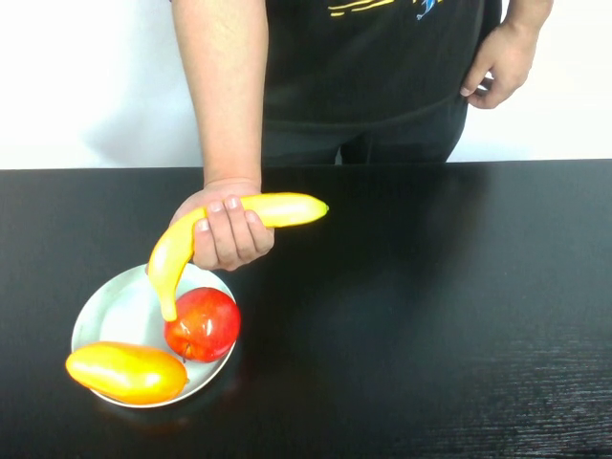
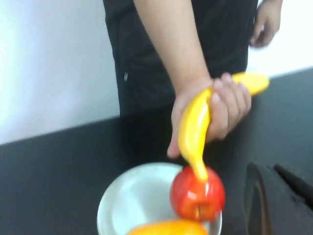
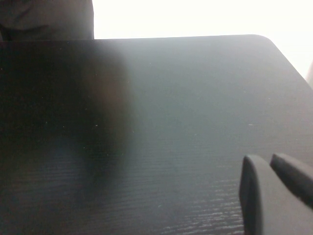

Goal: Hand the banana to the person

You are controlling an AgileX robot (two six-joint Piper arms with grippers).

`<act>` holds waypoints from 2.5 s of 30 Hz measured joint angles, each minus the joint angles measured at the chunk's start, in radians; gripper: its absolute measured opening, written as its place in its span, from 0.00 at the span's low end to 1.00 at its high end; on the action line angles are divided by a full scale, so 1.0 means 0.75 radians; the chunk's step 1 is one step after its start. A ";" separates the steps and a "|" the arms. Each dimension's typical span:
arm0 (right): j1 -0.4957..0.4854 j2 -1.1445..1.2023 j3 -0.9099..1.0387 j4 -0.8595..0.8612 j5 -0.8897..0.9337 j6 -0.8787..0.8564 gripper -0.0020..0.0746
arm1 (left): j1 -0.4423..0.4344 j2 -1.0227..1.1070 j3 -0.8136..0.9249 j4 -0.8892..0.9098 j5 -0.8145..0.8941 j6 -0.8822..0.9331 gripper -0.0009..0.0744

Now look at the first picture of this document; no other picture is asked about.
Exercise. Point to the person's right hand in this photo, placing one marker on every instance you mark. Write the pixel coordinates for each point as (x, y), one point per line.
(229, 244)

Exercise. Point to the person's left hand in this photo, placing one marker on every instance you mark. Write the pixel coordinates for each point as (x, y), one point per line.
(502, 62)

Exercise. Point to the yellow banana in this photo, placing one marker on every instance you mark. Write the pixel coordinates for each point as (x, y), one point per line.
(287, 210)

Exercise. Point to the person's left forearm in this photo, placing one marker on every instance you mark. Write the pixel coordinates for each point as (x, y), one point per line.
(526, 12)

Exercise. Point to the person's right forearm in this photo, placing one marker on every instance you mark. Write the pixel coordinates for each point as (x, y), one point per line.
(225, 95)

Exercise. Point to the red apple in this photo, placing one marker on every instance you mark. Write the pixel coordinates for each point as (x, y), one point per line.
(205, 325)

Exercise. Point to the white round plate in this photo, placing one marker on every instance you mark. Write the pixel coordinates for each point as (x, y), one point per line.
(119, 311)

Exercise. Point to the black printed t-shirt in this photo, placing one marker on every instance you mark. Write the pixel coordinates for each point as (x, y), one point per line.
(363, 57)

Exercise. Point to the black trousers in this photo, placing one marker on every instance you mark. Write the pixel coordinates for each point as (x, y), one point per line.
(382, 138)

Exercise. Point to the orange yellow mango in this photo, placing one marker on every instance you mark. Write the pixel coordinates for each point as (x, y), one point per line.
(124, 373)

